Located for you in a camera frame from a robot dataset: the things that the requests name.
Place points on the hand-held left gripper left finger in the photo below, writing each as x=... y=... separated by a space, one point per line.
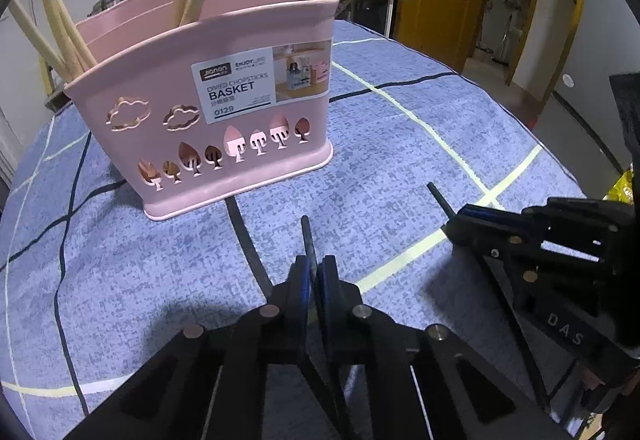
x=302 y=282

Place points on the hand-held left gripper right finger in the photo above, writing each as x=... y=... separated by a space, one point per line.
x=327 y=285

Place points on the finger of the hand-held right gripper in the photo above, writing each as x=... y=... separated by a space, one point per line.
x=480 y=237
x=487 y=215

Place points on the black chopstick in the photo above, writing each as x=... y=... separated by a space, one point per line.
x=440 y=200
x=307 y=240

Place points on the pink plastic chopstick basket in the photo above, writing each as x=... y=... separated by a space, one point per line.
x=125 y=80

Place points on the yellow packet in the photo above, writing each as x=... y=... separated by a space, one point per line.
x=620 y=187

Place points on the blue checked blanket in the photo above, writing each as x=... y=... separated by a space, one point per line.
x=400 y=145

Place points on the steel steamer pot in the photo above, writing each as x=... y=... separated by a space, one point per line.
x=117 y=0

